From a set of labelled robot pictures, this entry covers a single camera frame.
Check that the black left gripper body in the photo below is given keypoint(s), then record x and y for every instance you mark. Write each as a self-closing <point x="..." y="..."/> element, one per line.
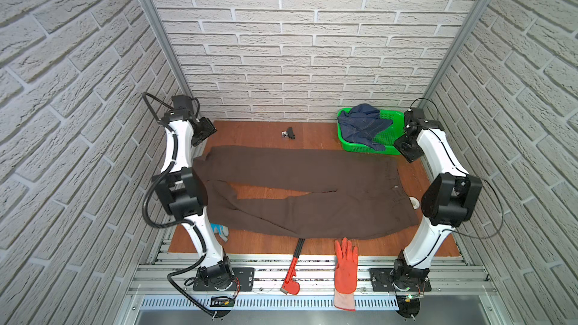
<point x="204" y="131"/>

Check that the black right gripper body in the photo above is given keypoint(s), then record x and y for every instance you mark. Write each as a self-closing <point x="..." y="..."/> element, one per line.
<point x="412" y="151"/>

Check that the brown trousers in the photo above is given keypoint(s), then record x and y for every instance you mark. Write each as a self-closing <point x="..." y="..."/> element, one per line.
<point x="307" y="194"/>

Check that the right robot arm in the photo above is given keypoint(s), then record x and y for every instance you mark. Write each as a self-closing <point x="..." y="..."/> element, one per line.
<point x="449" y="201"/>

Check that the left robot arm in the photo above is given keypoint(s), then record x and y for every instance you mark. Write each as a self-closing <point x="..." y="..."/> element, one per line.
<point x="181" y="192"/>

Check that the green plastic basket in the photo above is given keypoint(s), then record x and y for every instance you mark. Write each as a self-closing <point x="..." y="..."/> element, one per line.
<point x="385" y="138"/>

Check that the dark blue jeans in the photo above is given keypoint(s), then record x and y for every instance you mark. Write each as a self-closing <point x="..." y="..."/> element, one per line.
<point x="362" y="124"/>

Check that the white tape roll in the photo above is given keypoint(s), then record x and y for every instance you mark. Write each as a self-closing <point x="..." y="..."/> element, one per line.
<point x="415" y="203"/>

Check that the small black relay component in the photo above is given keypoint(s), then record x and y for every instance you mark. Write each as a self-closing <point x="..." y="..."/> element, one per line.
<point x="289" y="133"/>

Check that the blue grey work glove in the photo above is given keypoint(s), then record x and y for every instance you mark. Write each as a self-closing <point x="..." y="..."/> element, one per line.
<point x="221" y="231"/>

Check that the red rubber glove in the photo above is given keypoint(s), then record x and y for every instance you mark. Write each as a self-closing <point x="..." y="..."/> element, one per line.
<point x="345" y="275"/>

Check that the red pipe wrench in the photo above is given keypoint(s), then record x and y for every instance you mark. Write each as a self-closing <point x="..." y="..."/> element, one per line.
<point x="290" y="286"/>

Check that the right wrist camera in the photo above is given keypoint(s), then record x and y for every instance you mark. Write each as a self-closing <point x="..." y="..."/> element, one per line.
<point x="414" y="120"/>

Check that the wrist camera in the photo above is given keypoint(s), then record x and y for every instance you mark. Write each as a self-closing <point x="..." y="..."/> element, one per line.
<point x="414" y="120"/>
<point x="185" y="107"/>

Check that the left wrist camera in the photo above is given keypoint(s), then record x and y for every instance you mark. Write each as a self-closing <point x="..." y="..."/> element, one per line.
<point x="185" y="107"/>

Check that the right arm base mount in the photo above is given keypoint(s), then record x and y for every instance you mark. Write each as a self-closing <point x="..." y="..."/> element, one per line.
<point x="400" y="280"/>

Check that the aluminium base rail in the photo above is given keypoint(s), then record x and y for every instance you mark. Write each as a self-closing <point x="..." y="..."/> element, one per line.
<point x="262" y="275"/>

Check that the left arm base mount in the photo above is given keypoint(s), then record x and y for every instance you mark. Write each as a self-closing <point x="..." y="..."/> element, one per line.
<point x="242" y="277"/>

